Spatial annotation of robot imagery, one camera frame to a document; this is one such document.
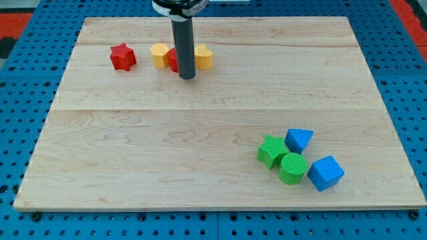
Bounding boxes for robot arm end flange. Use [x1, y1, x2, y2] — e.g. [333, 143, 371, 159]
[151, 0, 209, 22]

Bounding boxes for blue triangle block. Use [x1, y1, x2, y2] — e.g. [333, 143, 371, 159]
[284, 128, 314, 154]

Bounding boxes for yellow heart block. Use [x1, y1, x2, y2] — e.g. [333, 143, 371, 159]
[195, 44, 214, 70]

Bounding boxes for green star block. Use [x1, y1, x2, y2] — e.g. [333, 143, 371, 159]
[256, 135, 290, 169]

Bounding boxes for red round block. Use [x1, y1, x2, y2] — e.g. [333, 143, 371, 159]
[167, 48, 179, 73]

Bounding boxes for yellow hexagon block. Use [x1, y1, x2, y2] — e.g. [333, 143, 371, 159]
[149, 43, 169, 69]

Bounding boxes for green cylinder block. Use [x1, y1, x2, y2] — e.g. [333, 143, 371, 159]
[278, 153, 308, 185]

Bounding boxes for red star block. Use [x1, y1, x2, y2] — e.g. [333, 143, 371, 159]
[110, 43, 137, 71]

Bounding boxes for blue cube block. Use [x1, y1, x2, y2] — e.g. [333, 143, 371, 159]
[307, 155, 345, 191]

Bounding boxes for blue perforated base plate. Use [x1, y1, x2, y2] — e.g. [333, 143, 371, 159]
[1, 0, 426, 239]

